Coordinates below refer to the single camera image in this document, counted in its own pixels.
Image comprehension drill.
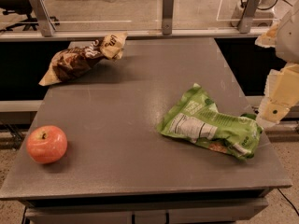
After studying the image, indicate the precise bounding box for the green rice chip bag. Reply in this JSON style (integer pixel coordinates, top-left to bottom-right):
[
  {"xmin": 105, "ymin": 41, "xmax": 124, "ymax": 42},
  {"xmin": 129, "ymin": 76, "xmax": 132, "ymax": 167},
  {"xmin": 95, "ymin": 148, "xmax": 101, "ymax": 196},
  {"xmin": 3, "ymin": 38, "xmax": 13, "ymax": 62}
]
[{"xmin": 157, "ymin": 83, "xmax": 263, "ymax": 160}]

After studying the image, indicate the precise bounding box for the red apple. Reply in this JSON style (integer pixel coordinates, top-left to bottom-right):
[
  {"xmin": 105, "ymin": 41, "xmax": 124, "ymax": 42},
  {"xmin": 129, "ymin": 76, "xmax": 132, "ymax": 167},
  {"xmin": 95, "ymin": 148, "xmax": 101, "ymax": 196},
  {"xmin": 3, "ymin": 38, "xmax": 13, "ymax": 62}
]
[{"xmin": 26, "ymin": 125, "xmax": 67, "ymax": 164}]

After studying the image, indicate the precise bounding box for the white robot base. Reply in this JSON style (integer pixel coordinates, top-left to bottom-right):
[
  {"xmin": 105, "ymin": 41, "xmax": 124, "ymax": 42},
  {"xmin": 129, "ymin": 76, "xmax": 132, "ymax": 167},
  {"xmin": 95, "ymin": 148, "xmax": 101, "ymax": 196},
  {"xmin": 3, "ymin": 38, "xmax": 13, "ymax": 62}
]
[{"xmin": 231, "ymin": 0, "xmax": 278, "ymax": 27}]

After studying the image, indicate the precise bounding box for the right metal glass bracket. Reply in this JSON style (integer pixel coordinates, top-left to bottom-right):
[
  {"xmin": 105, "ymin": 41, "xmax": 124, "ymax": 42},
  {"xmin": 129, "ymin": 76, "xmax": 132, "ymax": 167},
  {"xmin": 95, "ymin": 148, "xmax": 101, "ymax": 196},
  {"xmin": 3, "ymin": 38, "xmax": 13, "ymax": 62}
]
[{"xmin": 237, "ymin": 0, "xmax": 260, "ymax": 34}]

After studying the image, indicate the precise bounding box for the black floor cable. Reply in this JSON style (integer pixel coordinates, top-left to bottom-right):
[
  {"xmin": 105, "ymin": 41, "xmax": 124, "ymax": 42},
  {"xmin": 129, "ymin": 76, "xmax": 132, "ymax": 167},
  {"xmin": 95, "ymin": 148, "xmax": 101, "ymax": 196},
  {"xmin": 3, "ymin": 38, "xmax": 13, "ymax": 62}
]
[{"xmin": 277, "ymin": 188, "xmax": 299, "ymax": 217}]

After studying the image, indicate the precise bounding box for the glass barrier panel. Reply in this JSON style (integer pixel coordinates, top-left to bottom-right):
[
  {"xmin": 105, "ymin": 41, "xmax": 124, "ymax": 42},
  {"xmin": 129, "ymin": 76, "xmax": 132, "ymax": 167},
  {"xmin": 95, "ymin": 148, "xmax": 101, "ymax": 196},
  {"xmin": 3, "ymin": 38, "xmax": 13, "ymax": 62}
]
[{"xmin": 0, "ymin": 0, "xmax": 299, "ymax": 33}]

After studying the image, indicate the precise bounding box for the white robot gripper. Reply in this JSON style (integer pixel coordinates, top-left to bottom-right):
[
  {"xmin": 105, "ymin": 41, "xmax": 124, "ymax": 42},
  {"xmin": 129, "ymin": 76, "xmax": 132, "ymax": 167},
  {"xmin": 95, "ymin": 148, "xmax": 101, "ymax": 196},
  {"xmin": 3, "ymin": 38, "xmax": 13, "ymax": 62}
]
[{"xmin": 255, "ymin": 0, "xmax": 299, "ymax": 128}]

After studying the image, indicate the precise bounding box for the brown chip bag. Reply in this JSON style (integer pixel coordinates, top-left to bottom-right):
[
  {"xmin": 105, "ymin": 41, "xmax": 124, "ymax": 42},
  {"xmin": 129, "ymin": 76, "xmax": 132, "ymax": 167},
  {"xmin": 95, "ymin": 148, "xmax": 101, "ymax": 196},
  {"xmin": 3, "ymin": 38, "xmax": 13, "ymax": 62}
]
[{"xmin": 39, "ymin": 33, "xmax": 127, "ymax": 86}]

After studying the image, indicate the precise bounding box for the middle metal glass bracket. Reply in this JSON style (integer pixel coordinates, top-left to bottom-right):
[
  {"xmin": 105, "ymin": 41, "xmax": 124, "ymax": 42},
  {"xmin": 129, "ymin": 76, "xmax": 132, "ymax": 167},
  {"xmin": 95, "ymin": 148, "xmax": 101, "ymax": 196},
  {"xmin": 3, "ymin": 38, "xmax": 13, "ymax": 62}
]
[{"xmin": 162, "ymin": 0, "xmax": 174, "ymax": 35}]

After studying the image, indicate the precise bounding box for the metal glass bracket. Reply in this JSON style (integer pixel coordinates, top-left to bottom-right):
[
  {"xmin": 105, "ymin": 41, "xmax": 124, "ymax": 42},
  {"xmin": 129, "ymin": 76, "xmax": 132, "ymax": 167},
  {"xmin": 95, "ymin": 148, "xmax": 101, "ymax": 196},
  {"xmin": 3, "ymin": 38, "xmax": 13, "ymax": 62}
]
[
  {"xmin": 162, "ymin": 0, "xmax": 174, "ymax": 35},
  {"xmin": 237, "ymin": 0, "xmax": 260, "ymax": 34},
  {"xmin": 29, "ymin": 0, "xmax": 55, "ymax": 37}
]

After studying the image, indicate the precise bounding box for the black office chair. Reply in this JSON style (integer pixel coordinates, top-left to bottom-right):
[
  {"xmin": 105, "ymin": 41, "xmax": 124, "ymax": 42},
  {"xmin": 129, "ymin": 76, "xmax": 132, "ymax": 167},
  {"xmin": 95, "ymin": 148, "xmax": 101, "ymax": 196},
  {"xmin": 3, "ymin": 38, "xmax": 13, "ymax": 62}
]
[{"xmin": 0, "ymin": 0, "xmax": 60, "ymax": 33}]

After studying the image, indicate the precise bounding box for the left metal glass bracket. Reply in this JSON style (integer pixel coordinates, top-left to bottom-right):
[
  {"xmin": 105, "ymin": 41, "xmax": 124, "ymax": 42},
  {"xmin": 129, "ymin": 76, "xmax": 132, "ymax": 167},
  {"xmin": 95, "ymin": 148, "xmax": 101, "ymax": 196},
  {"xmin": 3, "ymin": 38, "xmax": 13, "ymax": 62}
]
[{"xmin": 29, "ymin": 0, "xmax": 55, "ymax": 37}]

